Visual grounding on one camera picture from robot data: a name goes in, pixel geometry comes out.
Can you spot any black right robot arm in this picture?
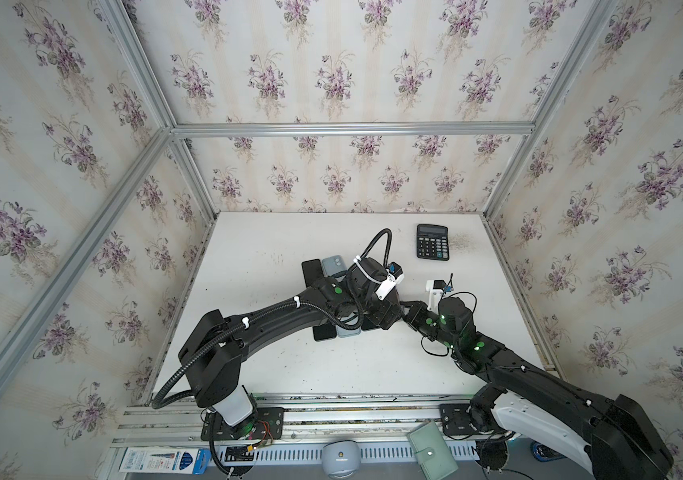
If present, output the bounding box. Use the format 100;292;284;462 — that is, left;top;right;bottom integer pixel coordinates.
401;296;675;479

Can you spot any black phone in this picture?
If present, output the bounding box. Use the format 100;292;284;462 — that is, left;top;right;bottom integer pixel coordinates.
301;259;324;288

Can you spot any blue white box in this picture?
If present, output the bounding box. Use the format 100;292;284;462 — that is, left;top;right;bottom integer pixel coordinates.
119;447;211;475

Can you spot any green wallet pouch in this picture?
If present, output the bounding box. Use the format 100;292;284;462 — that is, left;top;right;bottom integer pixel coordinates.
407;422;459;480

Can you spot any light blue phone case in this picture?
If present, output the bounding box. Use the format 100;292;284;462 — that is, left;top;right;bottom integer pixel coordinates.
335;326;363;338

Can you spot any white perforated cable tray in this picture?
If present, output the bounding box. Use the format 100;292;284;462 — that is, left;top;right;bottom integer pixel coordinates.
216;440;479;467

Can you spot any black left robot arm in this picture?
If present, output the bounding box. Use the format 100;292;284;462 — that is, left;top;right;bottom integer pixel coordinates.
150;228;405;428

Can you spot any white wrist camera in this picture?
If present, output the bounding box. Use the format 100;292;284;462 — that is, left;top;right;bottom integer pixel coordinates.
425;280;447;313
375;262;405;300

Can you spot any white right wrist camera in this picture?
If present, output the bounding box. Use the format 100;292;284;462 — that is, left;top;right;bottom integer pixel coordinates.
425;280;447;313

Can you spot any black round puck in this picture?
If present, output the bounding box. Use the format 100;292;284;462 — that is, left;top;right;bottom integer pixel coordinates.
477;441;509;473

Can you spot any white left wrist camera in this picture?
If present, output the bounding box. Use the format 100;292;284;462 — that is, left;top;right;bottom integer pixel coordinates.
375;262;405;300

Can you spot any grey round device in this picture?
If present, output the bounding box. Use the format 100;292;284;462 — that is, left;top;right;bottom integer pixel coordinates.
321;440;361;479

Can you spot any black desk calculator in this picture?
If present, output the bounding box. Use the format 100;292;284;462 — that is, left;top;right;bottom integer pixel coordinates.
417;224;451;261

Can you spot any blue handheld device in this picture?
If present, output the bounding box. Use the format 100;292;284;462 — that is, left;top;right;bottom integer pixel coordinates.
531;441;565;463

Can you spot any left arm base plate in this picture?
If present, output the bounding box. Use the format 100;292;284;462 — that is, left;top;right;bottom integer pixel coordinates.
201;407;285;441

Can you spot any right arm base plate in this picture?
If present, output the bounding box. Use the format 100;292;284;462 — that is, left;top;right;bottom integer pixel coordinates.
438;401;523;437

